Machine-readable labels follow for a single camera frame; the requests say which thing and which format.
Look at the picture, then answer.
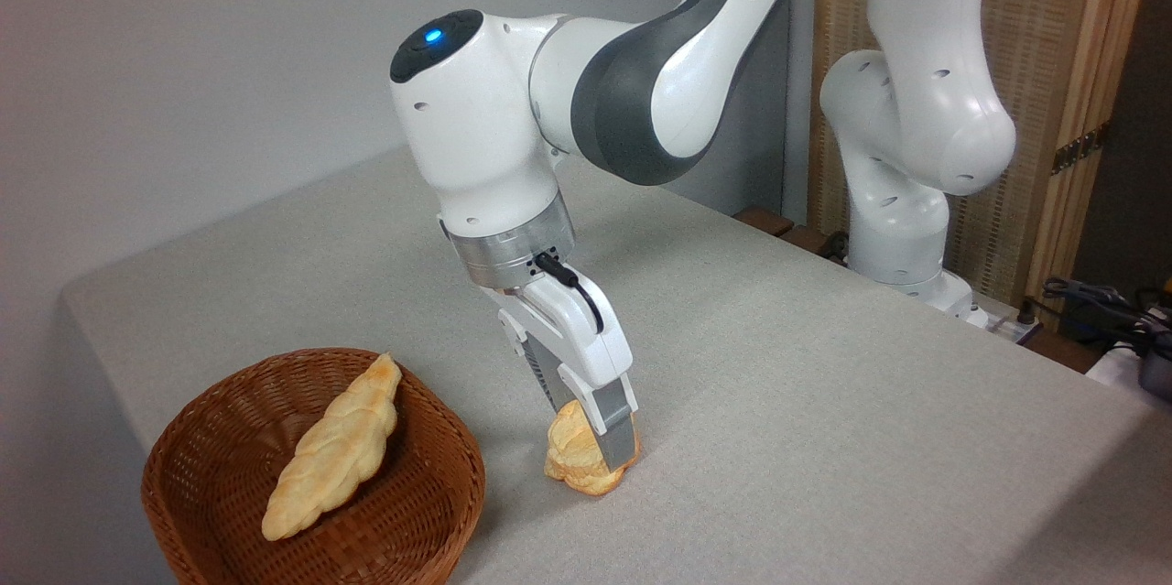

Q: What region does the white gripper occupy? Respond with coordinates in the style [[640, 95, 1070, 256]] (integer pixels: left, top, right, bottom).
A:
[[497, 266, 640, 470]]

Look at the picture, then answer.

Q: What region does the round orange bread bun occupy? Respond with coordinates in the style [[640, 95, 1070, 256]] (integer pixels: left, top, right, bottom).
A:
[[542, 399, 643, 497]]

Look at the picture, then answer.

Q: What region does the long braided bread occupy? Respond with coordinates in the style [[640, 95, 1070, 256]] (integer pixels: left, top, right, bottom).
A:
[[261, 352, 404, 542]]

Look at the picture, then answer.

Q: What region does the brown wicker basket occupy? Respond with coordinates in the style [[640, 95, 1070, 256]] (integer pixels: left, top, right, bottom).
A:
[[141, 347, 487, 585]]

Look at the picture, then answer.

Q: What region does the grey tablecloth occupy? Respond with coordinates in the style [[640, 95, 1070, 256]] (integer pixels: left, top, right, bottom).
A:
[[60, 146, 1172, 585]]

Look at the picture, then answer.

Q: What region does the brass screen hinge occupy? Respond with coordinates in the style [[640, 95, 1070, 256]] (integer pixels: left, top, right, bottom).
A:
[[1050, 122, 1110, 176]]

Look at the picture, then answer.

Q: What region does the dark grey device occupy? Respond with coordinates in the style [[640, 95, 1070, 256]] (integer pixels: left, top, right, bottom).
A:
[[1138, 327, 1172, 401]]

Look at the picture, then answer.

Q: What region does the wood rattan folding screen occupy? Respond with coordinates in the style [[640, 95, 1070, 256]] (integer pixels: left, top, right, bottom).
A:
[[808, 0, 1160, 331]]

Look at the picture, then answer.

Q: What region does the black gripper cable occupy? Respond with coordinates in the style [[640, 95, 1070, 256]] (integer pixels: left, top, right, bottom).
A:
[[534, 252, 605, 335]]

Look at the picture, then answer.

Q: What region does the black cable bundle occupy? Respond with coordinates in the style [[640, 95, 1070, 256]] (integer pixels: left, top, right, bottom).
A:
[[1025, 276, 1172, 341]]

